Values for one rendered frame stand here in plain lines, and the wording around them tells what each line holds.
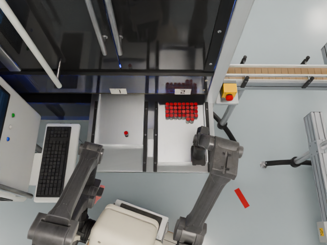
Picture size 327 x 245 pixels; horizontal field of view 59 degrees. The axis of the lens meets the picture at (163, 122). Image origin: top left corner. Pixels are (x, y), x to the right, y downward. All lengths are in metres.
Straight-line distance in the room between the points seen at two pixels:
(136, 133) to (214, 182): 0.79
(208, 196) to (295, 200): 1.73
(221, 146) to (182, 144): 0.70
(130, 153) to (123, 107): 0.27
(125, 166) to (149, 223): 0.56
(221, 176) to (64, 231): 0.45
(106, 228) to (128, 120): 0.77
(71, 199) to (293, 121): 2.25
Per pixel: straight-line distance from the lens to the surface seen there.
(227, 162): 0.87
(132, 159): 1.56
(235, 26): 1.14
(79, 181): 0.95
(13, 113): 1.57
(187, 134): 1.60
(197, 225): 1.06
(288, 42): 3.23
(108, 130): 1.63
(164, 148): 1.57
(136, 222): 1.05
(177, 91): 1.53
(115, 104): 1.68
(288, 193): 2.61
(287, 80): 1.82
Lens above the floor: 2.39
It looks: 68 degrees down
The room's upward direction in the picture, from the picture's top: straight up
